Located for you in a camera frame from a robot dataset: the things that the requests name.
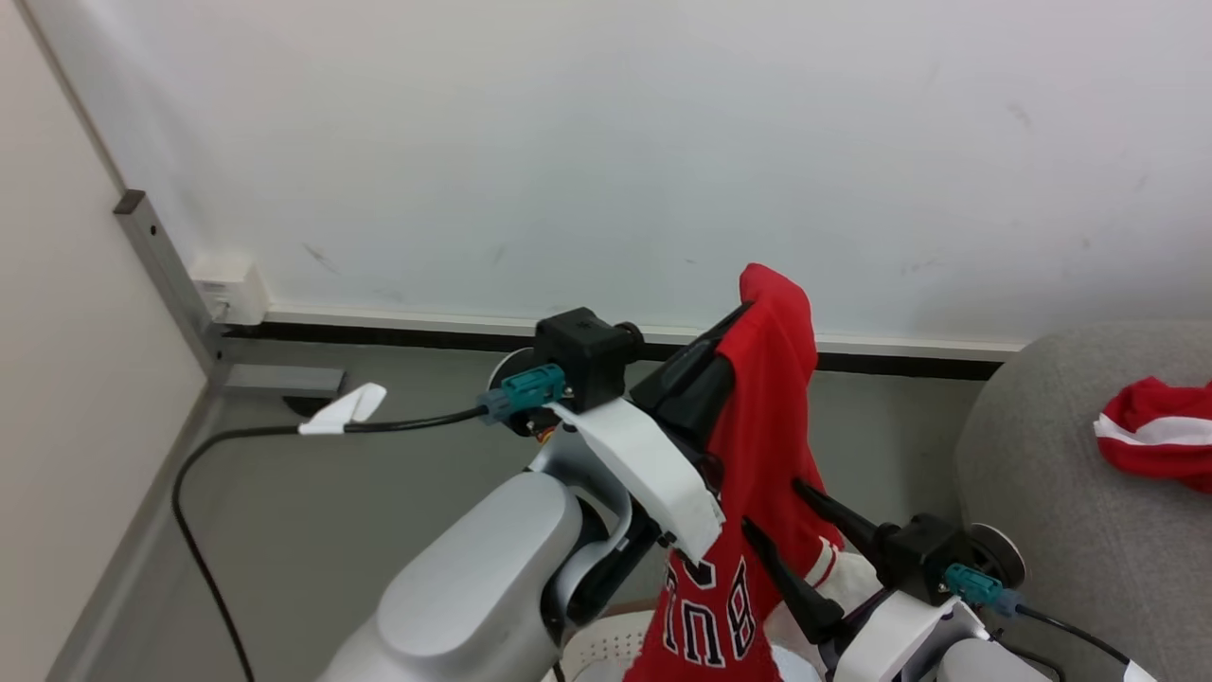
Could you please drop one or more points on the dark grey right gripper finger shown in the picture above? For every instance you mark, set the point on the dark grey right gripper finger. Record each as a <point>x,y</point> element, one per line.
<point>800,592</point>
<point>852,530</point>

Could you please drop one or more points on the red basketball jersey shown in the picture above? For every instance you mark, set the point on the red basketball jersey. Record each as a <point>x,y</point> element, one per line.
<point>767,417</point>

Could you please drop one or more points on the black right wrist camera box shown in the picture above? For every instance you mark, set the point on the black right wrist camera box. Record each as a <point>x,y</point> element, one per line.
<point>923,559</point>

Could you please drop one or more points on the black baseboard strip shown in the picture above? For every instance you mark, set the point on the black baseboard strip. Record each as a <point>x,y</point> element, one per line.
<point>426,338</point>

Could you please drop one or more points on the grey fabric sofa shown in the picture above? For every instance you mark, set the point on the grey fabric sofa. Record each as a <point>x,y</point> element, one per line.
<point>1060,493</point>

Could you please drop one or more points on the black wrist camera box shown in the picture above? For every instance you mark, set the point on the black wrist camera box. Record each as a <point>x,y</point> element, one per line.
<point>923,559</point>
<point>587,355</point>

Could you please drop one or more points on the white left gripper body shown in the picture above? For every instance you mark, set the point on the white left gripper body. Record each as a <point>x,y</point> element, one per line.
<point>644,474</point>

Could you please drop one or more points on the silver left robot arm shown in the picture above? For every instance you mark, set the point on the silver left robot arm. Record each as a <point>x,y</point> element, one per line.
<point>473,587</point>

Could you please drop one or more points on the grey metal corner post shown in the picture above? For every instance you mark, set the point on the grey metal corner post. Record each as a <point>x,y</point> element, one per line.
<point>166,270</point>

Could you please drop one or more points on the white garment with red trim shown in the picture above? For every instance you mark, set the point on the white garment with red trim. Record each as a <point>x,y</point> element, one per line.
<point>852,578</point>

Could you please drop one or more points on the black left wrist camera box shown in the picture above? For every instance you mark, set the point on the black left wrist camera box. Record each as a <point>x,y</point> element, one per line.
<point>587,355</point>

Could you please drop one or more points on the white perforated laundry basket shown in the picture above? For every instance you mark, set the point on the white perforated laundry basket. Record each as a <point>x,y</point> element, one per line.
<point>601,649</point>

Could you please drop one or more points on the white wall trim strip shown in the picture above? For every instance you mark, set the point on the white wall trim strip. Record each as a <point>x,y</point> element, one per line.
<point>426,319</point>

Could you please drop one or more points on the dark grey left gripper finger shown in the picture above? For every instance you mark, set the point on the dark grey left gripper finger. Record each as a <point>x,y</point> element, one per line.
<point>705,403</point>
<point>686,355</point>

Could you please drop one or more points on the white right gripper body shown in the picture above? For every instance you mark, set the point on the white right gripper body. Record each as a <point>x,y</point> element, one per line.
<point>890,644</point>

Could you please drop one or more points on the white wall socket box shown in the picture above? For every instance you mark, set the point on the white wall socket box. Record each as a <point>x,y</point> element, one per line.
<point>232,289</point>

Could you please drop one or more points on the red garment with white stripe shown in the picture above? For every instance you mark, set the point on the red garment with white stripe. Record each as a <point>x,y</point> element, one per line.
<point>1155,455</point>

